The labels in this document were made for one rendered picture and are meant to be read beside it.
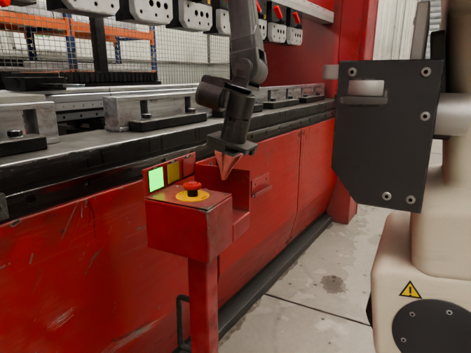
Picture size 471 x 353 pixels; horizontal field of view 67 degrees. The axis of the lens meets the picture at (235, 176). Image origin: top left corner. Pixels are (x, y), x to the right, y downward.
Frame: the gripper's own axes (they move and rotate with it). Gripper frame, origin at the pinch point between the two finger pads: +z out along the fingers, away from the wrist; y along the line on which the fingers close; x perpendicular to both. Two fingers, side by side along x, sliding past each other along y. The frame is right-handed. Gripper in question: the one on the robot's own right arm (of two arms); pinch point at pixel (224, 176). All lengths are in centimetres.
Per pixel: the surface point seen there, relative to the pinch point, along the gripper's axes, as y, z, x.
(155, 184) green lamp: 10.3, 2.6, 11.9
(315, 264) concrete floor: -19, 79, -108
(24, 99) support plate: 18.4, -15.8, 35.9
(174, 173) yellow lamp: 10.5, 1.9, 4.9
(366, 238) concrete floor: -40, 74, -155
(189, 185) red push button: 2.2, -0.3, 11.6
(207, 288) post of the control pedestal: -5.5, 25.2, 8.0
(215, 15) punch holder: 40, -34, -51
